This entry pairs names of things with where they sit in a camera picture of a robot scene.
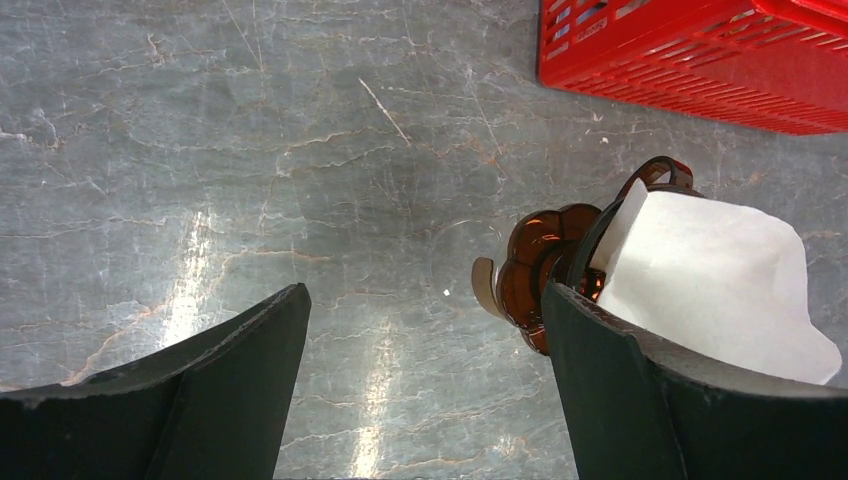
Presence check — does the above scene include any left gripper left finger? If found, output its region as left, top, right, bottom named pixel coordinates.
left=1, top=283, right=311, bottom=479

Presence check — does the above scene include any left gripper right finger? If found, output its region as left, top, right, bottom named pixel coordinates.
left=542, top=282, right=847, bottom=479

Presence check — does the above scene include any brown transparent dripper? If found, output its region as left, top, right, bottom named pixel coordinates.
left=471, top=156, right=700, bottom=356

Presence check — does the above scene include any small glass beaker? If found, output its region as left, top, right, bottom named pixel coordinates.
left=428, top=217, right=506, bottom=315

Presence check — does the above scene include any red plastic basket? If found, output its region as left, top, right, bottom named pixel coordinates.
left=536, top=0, right=847, bottom=135

